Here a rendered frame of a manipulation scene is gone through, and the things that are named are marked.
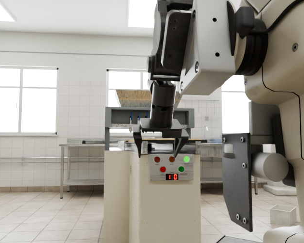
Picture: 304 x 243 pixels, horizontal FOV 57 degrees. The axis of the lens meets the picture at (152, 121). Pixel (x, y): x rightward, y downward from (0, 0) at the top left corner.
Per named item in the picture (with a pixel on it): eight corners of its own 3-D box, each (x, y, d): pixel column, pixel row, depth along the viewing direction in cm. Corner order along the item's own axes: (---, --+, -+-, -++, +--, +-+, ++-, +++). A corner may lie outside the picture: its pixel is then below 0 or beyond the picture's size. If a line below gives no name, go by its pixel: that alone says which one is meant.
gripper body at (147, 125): (139, 124, 75) (141, 98, 72) (176, 125, 77) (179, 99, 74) (142, 135, 69) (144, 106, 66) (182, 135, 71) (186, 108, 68)
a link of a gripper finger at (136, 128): (130, 151, 78) (131, 119, 74) (155, 151, 79) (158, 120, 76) (131, 163, 72) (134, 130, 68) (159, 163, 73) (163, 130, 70)
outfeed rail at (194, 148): (145, 147, 348) (145, 141, 349) (147, 147, 349) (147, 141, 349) (195, 154, 151) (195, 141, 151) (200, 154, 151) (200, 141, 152)
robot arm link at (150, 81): (149, 56, 63) (186, 58, 65) (143, 48, 74) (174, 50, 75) (145, 106, 68) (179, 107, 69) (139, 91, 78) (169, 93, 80)
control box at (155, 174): (148, 180, 150) (148, 154, 151) (191, 179, 154) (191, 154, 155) (149, 181, 146) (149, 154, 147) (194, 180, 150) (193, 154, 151)
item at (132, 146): (121, 147, 344) (121, 141, 344) (124, 147, 344) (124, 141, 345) (142, 154, 146) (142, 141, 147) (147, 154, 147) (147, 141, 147)
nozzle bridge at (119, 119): (104, 149, 247) (104, 111, 250) (184, 149, 259) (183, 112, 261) (103, 150, 215) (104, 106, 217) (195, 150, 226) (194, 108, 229)
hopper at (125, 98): (114, 111, 249) (114, 95, 250) (175, 112, 258) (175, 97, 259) (115, 106, 220) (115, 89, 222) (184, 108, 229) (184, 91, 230)
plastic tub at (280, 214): (277, 217, 338) (276, 204, 339) (297, 221, 324) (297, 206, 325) (269, 223, 314) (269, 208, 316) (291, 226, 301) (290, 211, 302)
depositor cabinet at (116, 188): (103, 218, 334) (104, 147, 341) (163, 215, 346) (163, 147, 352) (102, 263, 208) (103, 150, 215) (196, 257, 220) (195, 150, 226)
